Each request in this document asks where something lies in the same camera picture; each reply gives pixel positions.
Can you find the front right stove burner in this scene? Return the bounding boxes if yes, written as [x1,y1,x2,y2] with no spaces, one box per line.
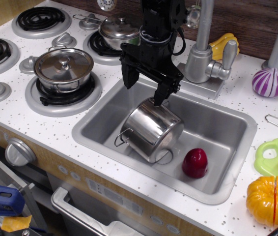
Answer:
[25,72,102,118]

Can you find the lidded steel pot burner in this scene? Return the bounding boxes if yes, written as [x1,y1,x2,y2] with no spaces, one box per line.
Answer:
[33,48,94,93]
[98,13,142,50]

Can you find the grey toy sink basin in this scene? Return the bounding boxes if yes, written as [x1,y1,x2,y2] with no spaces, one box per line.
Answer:
[72,79,257,205]

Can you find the back right stove burner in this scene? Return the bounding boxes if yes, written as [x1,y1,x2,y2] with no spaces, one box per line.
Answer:
[83,31,121,66]

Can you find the yellow toy banana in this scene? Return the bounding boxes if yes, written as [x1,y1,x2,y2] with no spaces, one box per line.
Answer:
[209,33,240,60]

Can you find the orange toy pumpkin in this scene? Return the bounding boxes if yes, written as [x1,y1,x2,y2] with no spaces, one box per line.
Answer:
[246,176,278,228]

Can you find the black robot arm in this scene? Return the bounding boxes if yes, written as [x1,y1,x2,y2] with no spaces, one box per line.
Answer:
[120,0,188,107]

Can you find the oven door handle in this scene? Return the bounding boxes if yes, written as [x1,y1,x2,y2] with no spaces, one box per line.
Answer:
[51,187,142,236]

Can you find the red toy pepper half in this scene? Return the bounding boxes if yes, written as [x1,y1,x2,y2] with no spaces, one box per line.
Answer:
[182,148,208,178]

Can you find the steel pot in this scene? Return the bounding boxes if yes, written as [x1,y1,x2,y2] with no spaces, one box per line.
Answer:
[114,98,184,163]

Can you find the green toy cutting board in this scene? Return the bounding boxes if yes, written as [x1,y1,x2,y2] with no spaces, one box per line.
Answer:
[254,138,278,176]

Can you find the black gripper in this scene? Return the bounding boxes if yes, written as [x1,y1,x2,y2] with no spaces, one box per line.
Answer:
[120,35,184,106]

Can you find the blue clamp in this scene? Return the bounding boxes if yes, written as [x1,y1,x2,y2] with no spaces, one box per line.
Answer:
[0,186,26,216]

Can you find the steel utensil handle back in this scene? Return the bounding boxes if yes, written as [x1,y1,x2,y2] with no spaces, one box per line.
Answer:
[73,14,103,25]

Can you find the grey oven dial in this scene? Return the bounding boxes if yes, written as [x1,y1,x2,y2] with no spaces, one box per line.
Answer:
[5,138,36,167]

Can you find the lidded steel pot back burner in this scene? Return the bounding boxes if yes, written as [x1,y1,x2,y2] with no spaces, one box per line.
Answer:
[98,13,142,50]

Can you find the lidded steel pot front burner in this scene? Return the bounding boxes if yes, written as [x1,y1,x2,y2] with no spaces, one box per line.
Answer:
[33,48,94,93]

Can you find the hanging clear ladle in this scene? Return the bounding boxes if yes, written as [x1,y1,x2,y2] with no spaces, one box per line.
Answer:
[185,0,201,29]

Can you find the purple striped toy onion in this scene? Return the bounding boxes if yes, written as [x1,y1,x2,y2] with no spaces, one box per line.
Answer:
[252,68,278,97]

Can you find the hanging slotted spoon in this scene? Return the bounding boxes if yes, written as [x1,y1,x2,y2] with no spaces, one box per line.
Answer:
[97,0,117,11]

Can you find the back left stove burner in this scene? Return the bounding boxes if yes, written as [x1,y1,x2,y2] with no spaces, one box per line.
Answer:
[12,6,71,39]

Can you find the silver toy faucet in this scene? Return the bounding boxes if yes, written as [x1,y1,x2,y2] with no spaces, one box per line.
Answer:
[178,0,238,99]

